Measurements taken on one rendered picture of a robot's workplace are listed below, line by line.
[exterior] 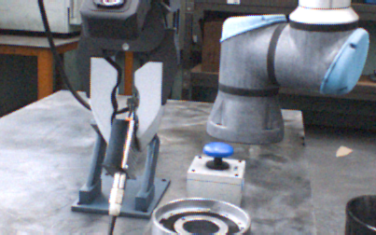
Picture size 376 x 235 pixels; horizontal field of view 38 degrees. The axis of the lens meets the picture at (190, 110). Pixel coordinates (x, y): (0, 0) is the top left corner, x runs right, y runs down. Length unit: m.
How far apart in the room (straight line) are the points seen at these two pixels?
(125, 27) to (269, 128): 0.65
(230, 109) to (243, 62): 0.09
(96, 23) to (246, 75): 0.60
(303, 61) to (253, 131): 0.16
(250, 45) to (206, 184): 0.35
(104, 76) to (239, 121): 0.52
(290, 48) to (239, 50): 0.10
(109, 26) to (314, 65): 0.56
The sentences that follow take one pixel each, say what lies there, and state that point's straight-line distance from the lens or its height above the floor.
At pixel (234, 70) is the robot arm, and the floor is 0.93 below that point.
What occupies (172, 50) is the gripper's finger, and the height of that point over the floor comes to 1.02.
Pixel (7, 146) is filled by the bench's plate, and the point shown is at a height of 0.80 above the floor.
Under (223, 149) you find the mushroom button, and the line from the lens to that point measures 0.71.
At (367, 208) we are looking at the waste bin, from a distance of 1.91.
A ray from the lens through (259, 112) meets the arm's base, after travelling 1.01.
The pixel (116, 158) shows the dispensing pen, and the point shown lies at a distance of 0.51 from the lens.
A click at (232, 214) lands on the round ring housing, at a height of 0.83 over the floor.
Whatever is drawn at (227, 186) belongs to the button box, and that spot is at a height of 0.83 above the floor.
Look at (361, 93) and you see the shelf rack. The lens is 3.99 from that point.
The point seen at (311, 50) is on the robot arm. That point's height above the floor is 0.98.
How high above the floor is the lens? 1.08
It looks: 13 degrees down
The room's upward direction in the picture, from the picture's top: 3 degrees clockwise
